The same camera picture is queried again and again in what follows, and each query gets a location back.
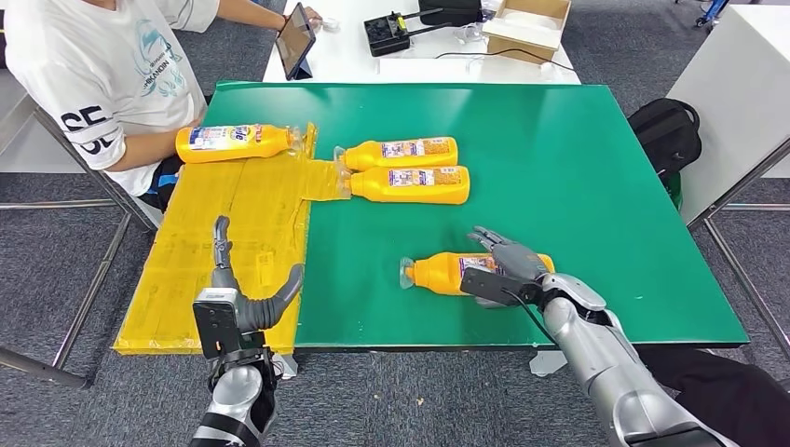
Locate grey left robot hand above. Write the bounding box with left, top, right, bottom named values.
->
left=210, top=214, right=306, bottom=334

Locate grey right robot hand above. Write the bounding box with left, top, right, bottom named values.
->
left=467, top=225, right=552, bottom=282

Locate orange detergent bottle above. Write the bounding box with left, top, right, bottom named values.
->
left=333, top=136, right=460, bottom=173
left=337, top=165, right=471, bottom=206
left=399, top=251, right=555, bottom=297
left=175, top=123, right=304, bottom=166

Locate black tablet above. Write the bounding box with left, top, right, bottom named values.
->
left=274, top=1, right=318, bottom=81

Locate white table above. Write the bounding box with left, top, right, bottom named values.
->
left=262, top=0, right=582, bottom=86

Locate black device with antennas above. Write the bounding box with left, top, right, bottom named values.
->
left=362, top=7, right=445, bottom=59

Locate yellow taped cardboard mat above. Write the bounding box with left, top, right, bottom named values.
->
left=113, top=122, right=353, bottom=358

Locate black bag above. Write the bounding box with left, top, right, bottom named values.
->
left=417, top=0, right=484, bottom=28

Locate black backpack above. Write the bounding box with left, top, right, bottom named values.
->
left=626, top=98, right=703, bottom=186

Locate open cardboard box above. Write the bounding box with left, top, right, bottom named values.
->
left=481, top=0, right=572, bottom=65

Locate person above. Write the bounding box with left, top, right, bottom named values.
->
left=0, top=0, right=323, bottom=208
left=635, top=346, right=790, bottom=447

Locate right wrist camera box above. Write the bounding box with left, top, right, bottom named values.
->
left=459, top=266, right=544, bottom=308

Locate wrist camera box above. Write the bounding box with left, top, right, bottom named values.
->
left=459, top=266, right=544, bottom=308
left=192, top=287, right=242, bottom=360

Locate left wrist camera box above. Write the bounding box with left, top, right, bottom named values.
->
left=192, top=287, right=242, bottom=360

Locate black cable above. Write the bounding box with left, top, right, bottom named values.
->
left=434, top=47, right=577, bottom=72

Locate metal bench frame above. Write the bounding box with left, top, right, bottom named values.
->
left=0, top=67, right=156, bottom=391

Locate metal cabinet frame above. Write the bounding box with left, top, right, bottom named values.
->
left=685, top=138, right=790, bottom=362

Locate blue trolley frame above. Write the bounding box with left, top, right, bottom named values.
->
left=673, top=0, right=729, bottom=29

